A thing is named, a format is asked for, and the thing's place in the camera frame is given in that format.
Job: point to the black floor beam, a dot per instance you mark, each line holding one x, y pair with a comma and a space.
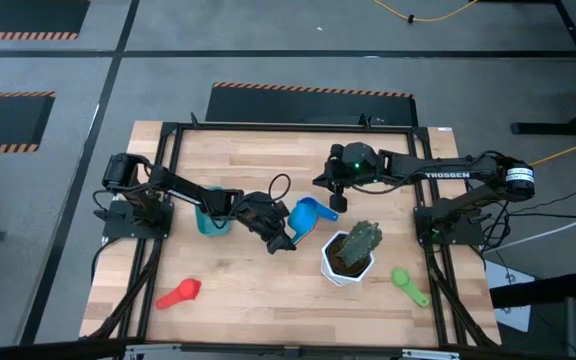
543, 292

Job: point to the black desk leg frame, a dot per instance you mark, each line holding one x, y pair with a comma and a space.
543, 128

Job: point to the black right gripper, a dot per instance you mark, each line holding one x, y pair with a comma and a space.
360, 160

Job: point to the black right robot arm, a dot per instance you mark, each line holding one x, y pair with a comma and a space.
448, 175

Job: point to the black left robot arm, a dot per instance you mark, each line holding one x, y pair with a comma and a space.
183, 190

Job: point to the red measuring cup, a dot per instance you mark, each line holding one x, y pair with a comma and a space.
188, 290

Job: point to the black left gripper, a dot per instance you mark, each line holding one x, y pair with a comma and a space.
263, 212

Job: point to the teal plastic basket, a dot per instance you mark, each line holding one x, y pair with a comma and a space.
213, 229

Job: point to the teal measuring cup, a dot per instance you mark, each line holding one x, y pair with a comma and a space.
300, 225

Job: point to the white plant pot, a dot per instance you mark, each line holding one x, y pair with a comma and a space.
342, 281

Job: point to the black hazard-striped floor mat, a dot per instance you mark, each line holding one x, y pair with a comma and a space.
3, 122
23, 15
308, 107

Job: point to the green measuring cup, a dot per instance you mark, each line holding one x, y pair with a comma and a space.
400, 277

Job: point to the white sheet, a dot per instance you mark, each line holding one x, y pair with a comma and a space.
518, 320

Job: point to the green cactus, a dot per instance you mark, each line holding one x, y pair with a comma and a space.
360, 242

